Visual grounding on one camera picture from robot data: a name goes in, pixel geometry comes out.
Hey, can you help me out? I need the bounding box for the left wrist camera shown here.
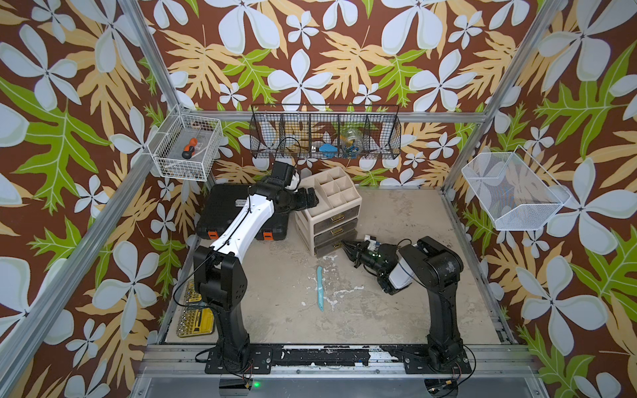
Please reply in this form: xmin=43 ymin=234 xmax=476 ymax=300
xmin=268 ymin=161 xmax=300 ymax=191

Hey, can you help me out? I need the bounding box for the beige plastic drawer organizer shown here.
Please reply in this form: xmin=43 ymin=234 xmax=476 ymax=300
xmin=294 ymin=167 xmax=362 ymax=257

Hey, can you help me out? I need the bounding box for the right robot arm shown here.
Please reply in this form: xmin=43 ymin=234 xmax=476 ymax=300
xmin=341 ymin=236 xmax=464 ymax=371

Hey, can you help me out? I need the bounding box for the black plastic tool case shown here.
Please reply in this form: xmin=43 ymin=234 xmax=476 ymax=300
xmin=196 ymin=184 xmax=290 ymax=241

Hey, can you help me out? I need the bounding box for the orange black screwdriver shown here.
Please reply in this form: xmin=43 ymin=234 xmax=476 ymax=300
xmin=182 ymin=139 xmax=198 ymax=160

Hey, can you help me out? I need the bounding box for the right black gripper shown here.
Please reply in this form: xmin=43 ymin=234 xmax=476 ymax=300
xmin=340 ymin=240 xmax=387 ymax=278

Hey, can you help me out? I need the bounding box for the black wire wall basket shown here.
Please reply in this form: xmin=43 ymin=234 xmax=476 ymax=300
xmin=249 ymin=104 xmax=402 ymax=160

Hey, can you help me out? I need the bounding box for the black mounting rail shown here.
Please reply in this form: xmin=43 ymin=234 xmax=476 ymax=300
xmin=205 ymin=343 xmax=474 ymax=376

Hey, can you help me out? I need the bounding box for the blue item in basket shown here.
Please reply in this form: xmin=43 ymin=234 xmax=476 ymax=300
xmin=318 ymin=144 xmax=338 ymax=159

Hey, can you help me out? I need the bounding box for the yellow screwdriver bit set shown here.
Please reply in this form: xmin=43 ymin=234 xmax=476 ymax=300
xmin=177 ymin=293 xmax=215 ymax=338

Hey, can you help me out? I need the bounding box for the white mesh corner basket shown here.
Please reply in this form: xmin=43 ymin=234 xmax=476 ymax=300
xmin=461 ymin=146 xmax=571 ymax=232

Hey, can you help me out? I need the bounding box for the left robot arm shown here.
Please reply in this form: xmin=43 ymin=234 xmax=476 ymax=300
xmin=193 ymin=182 xmax=319 ymax=372

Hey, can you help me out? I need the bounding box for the blue fruit knife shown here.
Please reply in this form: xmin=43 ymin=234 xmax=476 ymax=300
xmin=316 ymin=266 xmax=324 ymax=312

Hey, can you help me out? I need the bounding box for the white wire wall basket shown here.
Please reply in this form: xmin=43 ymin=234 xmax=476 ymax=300
xmin=149 ymin=106 xmax=223 ymax=182

